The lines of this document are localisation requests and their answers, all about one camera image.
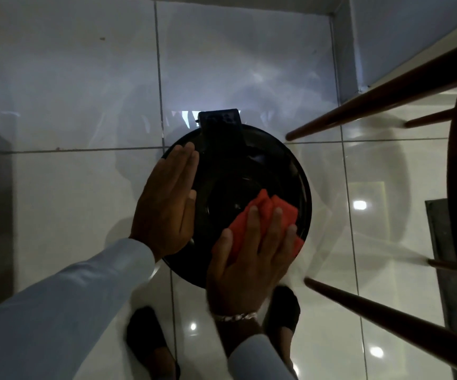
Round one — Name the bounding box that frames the red cleaning cloth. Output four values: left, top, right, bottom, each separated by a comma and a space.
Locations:
228, 189, 305, 262

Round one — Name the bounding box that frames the person's left forearm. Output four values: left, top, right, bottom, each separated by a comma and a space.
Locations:
0, 237, 156, 380

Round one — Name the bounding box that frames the silver chain bracelet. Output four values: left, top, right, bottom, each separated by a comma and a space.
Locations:
212, 311, 259, 323

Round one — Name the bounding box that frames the person's right forearm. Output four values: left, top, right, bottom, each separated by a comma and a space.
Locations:
214, 317, 297, 380

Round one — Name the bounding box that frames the person's right black shoe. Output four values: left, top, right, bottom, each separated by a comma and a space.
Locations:
263, 286, 301, 377

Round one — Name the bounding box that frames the person's black shoe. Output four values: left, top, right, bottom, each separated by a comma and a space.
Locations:
263, 286, 301, 377
125, 306, 181, 380

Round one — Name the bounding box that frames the person's left hand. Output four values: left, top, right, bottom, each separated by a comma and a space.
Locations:
129, 142, 200, 263

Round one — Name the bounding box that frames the person's left black shoe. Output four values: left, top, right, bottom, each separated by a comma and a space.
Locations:
125, 306, 181, 380

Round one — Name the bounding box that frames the black round trash bin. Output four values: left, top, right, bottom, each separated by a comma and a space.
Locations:
160, 108, 313, 289

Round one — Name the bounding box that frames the person's right hand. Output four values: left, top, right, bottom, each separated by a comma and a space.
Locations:
206, 206, 299, 318

